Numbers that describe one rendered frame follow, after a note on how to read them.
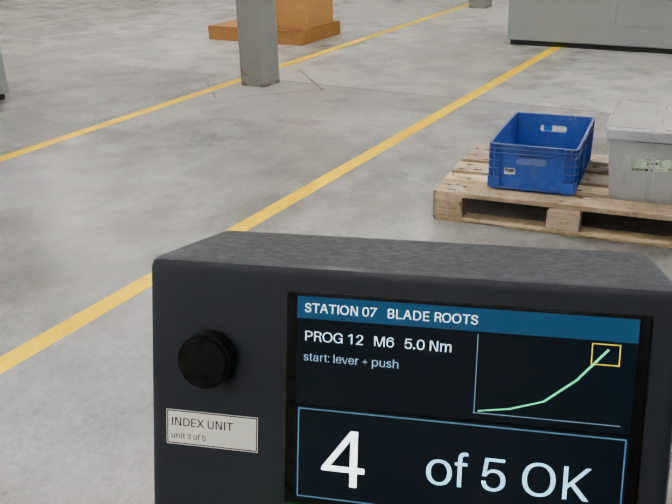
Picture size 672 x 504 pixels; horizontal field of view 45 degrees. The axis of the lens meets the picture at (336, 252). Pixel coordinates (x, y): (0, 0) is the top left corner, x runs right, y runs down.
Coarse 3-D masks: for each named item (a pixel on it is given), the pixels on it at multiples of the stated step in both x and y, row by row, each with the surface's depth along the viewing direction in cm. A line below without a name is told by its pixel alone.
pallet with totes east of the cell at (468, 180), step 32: (480, 160) 416; (608, 160) 410; (448, 192) 374; (480, 192) 372; (512, 192) 370; (576, 192) 370; (608, 192) 367; (512, 224) 369; (544, 224) 367; (576, 224) 356
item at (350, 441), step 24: (312, 408) 41; (336, 408) 40; (312, 432) 41; (336, 432) 40; (360, 432) 40; (384, 432) 40; (312, 456) 41; (336, 456) 41; (360, 456) 40; (384, 456) 40; (312, 480) 41; (336, 480) 41; (360, 480) 41; (384, 480) 40
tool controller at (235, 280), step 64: (192, 256) 41; (256, 256) 42; (320, 256) 42; (384, 256) 43; (448, 256) 43; (512, 256) 44; (576, 256) 44; (640, 256) 45; (192, 320) 41; (256, 320) 41; (320, 320) 40; (384, 320) 39; (448, 320) 38; (512, 320) 38; (576, 320) 37; (640, 320) 37; (192, 384) 41; (256, 384) 41; (320, 384) 40; (384, 384) 40; (448, 384) 39; (512, 384) 38; (576, 384) 38; (640, 384) 37; (192, 448) 42; (256, 448) 42; (448, 448) 39; (512, 448) 39; (576, 448) 38; (640, 448) 38
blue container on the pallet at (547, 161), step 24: (528, 120) 416; (552, 120) 411; (576, 120) 407; (504, 144) 365; (528, 144) 421; (552, 144) 416; (576, 144) 411; (504, 168) 371; (528, 168) 366; (552, 168) 362; (576, 168) 360; (552, 192) 365
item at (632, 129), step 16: (624, 112) 369; (640, 112) 368; (656, 112) 367; (608, 128) 346; (624, 128) 345; (640, 128) 344; (656, 128) 343; (624, 144) 346; (640, 144) 343; (656, 144) 339; (624, 160) 349; (640, 160) 346; (656, 160) 343; (624, 176) 352; (640, 176) 350; (656, 176) 347; (624, 192) 355; (640, 192) 353; (656, 192) 350
